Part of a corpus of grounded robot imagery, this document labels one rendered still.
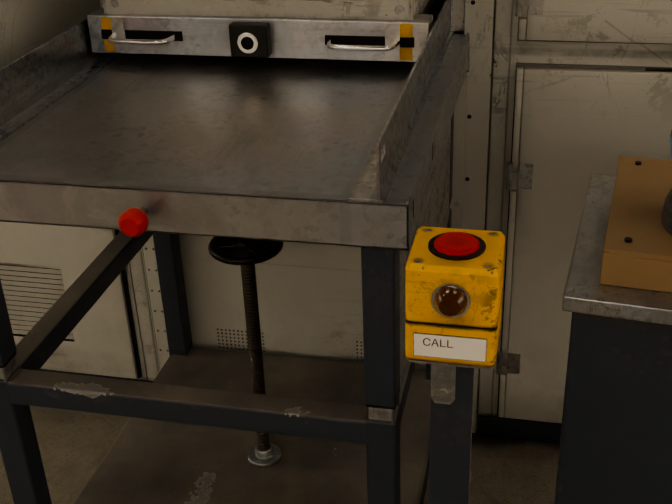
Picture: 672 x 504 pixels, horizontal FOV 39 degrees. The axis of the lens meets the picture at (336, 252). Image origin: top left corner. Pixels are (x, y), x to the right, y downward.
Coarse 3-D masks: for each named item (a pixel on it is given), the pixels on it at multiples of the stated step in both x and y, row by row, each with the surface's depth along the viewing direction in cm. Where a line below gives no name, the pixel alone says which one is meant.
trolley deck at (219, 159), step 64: (128, 64) 154; (192, 64) 152; (256, 64) 151; (320, 64) 150; (384, 64) 149; (448, 64) 148; (64, 128) 129; (128, 128) 128; (192, 128) 127; (256, 128) 126; (320, 128) 125; (0, 192) 115; (64, 192) 113; (128, 192) 111; (192, 192) 109; (256, 192) 108; (320, 192) 108
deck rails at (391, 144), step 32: (448, 0) 157; (64, 32) 146; (448, 32) 160; (32, 64) 137; (64, 64) 146; (96, 64) 153; (416, 64) 125; (0, 96) 130; (32, 96) 138; (416, 96) 127; (0, 128) 128; (384, 128) 105; (384, 160) 106; (352, 192) 106; (384, 192) 106
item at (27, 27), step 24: (0, 0) 149; (24, 0) 155; (48, 0) 160; (72, 0) 166; (96, 0) 173; (0, 24) 150; (24, 24) 156; (48, 24) 161; (72, 24) 167; (0, 48) 151; (24, 48) 156
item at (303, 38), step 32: (96, 32) 152; (128, 32) 151; (160, 32) 149; (192, 32) 148; (224, 32) 147; (288, 32) 145; (320, 32) 144; (352, 32) 143; (384, 32) 142; (416, 32) 141
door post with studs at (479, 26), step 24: (456, 0) 160; (480, 0) 159; (456, 24) 162; (480, 24) 161; (480, 48) 163; (480, 72) 165; (480, 96) 167; (480, 120) 169; (480, 144) 171; (480, 168) 173; (480, 192) 175; (480, 216) 178
